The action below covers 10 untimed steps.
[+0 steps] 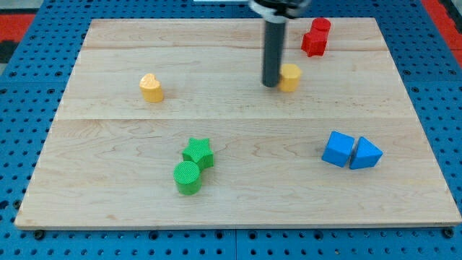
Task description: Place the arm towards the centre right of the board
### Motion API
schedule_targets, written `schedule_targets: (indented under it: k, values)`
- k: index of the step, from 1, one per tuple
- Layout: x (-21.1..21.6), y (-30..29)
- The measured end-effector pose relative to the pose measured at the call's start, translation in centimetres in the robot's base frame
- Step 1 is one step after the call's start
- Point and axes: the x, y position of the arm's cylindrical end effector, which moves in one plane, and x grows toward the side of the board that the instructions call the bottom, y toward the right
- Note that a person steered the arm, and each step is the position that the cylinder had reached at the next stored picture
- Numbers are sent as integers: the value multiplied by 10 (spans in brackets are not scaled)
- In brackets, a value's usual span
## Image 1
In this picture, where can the blue triangle block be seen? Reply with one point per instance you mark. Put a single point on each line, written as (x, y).
(365, 155)

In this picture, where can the green cylinder block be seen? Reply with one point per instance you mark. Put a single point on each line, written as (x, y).
(187, 177)

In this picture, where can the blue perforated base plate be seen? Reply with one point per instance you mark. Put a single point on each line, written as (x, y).
(45, 38)

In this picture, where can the red cross block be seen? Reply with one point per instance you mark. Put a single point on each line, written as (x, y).
(314, 43)

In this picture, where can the blue cube block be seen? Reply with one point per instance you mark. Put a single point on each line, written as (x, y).
(338, 149)

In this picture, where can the red cylinder block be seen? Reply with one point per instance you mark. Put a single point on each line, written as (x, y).
(321, 26)

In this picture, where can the grey cylindrical robot pusher arm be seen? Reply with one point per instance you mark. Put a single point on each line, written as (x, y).
(275, 14)

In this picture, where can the yellow hexagon block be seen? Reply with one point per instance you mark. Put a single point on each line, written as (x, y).
(290, 75)

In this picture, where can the wooden board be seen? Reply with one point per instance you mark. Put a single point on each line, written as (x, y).
(108, 160)

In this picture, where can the green star block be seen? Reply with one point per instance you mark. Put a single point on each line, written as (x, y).
(199, 151)

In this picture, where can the yellow heart block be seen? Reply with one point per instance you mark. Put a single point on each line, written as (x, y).
(151, 89)

